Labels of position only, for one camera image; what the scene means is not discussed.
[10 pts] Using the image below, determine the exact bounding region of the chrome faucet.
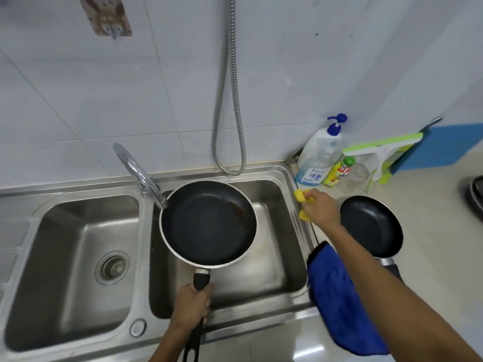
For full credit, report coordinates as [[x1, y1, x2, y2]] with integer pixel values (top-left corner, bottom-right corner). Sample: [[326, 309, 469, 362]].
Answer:
[[112, 143, 169, 210]]

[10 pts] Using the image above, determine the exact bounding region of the small black frying pan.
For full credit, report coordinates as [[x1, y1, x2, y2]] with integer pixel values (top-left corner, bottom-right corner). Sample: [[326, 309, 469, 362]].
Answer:
[[338, 195, 405, 283]]

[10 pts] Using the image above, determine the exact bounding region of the large black frying pan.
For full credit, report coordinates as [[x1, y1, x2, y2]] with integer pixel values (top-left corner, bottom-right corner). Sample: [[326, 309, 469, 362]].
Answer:
[[463, 176, 483, 222]]

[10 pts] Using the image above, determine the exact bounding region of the green knife block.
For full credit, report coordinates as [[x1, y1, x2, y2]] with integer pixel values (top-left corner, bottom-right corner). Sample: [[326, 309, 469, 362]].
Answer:
[[379, 143, 416, 185]]

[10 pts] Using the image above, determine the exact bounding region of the brown adhesive wall hook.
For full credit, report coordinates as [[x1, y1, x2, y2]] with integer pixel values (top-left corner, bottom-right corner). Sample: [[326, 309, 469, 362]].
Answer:
[[78, 0, 133, 40]]

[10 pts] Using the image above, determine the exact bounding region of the small yellow bottle green cap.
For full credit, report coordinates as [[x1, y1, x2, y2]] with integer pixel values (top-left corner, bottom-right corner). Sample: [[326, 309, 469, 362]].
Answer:
[[321, 156, 356, 188]]

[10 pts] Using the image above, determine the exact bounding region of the medium black frying pan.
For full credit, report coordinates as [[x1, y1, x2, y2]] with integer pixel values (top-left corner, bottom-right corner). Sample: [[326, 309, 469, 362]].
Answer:
[[158, 179, 258, 362]]

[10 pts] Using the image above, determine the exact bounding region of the blue microfibre cloth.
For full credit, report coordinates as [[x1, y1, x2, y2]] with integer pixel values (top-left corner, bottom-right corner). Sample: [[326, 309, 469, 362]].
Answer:
[[306, 241, 390, 357]]

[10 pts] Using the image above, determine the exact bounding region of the blue cutting board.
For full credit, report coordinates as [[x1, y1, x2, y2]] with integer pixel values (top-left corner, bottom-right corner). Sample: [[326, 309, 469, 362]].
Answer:
[[392, 123, 483, 172]]

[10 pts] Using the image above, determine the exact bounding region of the stainless steel double sink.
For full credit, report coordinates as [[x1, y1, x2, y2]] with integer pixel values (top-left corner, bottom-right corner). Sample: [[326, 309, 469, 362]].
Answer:
[[0, 164, 321, 362]]

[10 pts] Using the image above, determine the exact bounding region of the green white squeegee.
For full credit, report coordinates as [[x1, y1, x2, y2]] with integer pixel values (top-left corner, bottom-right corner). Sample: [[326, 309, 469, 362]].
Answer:
[[342, 132, 424, 193]]

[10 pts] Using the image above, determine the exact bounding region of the yellow sponge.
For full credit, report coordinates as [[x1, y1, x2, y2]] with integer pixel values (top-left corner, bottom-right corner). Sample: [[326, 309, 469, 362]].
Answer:
[[294, 189, 312, 222]]

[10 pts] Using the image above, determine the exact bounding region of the clear glass cup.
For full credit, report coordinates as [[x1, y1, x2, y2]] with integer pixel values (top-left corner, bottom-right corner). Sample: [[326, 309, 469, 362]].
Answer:
[[338, 161, 370, 194]]

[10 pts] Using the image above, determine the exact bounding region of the person's right forearm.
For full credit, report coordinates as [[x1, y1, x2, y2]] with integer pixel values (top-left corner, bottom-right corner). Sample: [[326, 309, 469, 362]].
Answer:
[[326, 222, 483, 362]]

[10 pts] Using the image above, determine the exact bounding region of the metal shower hose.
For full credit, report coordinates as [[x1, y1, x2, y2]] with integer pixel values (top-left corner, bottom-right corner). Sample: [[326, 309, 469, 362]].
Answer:
[[212, 0, 247, 176]]

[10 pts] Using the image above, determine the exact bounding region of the clear pump soap bottle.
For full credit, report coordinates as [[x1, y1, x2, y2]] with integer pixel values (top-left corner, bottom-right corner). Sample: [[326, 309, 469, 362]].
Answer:
[[294, 113, 348, 187]]

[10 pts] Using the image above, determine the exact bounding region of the person's right hand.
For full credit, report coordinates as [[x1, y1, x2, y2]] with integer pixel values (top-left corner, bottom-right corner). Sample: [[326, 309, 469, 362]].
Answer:
[[300, 188, 342, 230]]

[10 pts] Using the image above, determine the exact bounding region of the person's left hand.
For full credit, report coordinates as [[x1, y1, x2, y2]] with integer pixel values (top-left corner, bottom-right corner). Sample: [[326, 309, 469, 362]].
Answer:
[[168, 282, 215, 332]]

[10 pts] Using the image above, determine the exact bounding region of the metal sink strainer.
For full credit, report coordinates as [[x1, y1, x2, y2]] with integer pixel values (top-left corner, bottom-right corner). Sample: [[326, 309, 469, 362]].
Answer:
[[95, 251, 130, 285]]

